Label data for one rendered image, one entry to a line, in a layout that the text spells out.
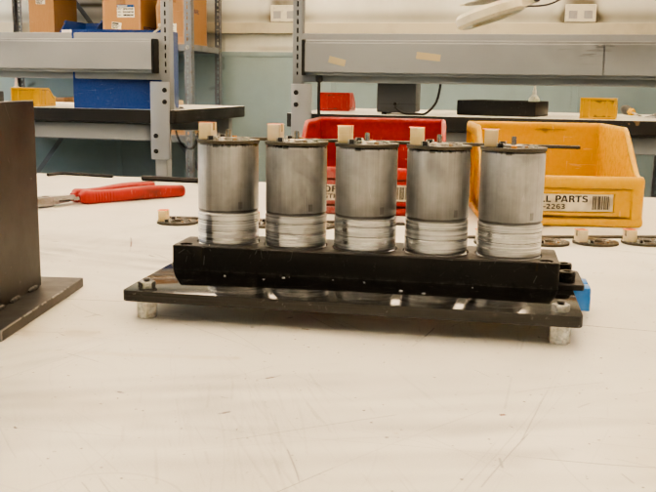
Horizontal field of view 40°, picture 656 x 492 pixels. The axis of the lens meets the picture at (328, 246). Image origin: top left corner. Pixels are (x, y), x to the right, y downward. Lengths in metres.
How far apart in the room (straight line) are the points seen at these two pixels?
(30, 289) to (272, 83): 4.53
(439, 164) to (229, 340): 0.10
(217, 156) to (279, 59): 4.52
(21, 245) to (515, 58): 2.28
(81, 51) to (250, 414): 2.68
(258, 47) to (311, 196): 4.57
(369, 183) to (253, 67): 4.57
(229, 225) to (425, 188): 0.08
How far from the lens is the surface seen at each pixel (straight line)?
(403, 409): 0.24
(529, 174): 0.34
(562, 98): 4.70
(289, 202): 0.35
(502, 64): 2.57
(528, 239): 0.34
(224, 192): 0.36
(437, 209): 0.34
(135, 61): 2.82
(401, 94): 2.70
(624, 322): 0.35
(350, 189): 0.35
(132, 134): 2.90
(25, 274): 0.36
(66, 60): 2.92
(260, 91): 4.90
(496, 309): 0.31
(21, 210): 0.36
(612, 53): 2.58
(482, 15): 2.90
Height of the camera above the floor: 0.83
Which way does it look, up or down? 10 degrees down
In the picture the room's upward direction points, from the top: 1 degrees clockwise
